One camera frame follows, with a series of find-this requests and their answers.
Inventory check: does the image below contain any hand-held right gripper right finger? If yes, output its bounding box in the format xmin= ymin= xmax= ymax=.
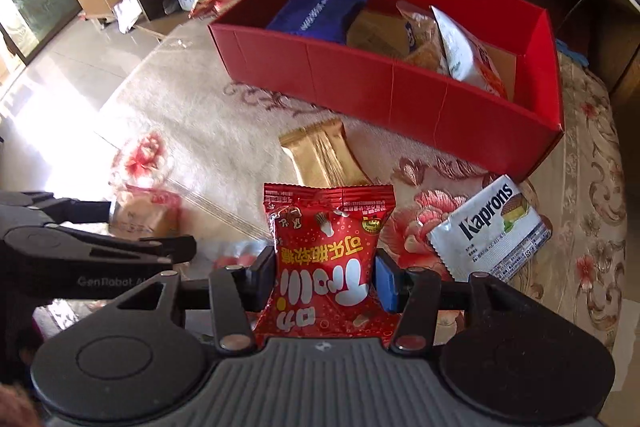
xmin=375 ymin=249 xmax=538 ymax=353

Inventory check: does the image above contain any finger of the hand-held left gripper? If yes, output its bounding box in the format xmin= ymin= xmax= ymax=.
xmin=2 ymin=227 xmax=197 ymax=308
xmin=0 ymin=192 xmax=111 ymax=228

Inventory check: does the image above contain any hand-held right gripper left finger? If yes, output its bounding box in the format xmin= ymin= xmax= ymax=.
xmin=114 ymin=248 xmax=277 ymax=354

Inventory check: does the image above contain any clear bread packet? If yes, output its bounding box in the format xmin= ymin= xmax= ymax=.
xmin=107 ymin=184 xmax=183 ymax=238

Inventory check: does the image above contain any red candy packet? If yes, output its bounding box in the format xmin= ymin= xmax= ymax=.
xmin=252 ymin=183 xmax=398 ymax=340

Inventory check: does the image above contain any white wafer packet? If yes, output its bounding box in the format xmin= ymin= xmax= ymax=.
xmin=426 ymin=174 xmax=552 ymax=283

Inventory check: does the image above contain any gold foil packet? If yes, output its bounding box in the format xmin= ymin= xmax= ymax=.
xmin=278 ymin=118 xmax=373 ymax=188

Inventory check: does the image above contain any red cardboard box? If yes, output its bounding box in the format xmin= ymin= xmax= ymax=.
xmin=207 ymin=0 xmax=566 ymax=182

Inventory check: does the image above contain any white crinkled snack bag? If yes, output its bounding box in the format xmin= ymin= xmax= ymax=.
xmin=431 ymin=5 xmax=508 ymax=100

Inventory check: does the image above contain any blue wafer packet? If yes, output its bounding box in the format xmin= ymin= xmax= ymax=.
xmin=266 ymin=0 xmax=371 ymax=45

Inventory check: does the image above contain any floral tablecloth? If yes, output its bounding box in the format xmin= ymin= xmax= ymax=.
xmin=95 ymin=0 xmax=628 ymax=353

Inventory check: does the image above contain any blue plastic bag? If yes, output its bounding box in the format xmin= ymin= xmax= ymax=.
xmin=555 ymin=39 xmax=591 ymax=68

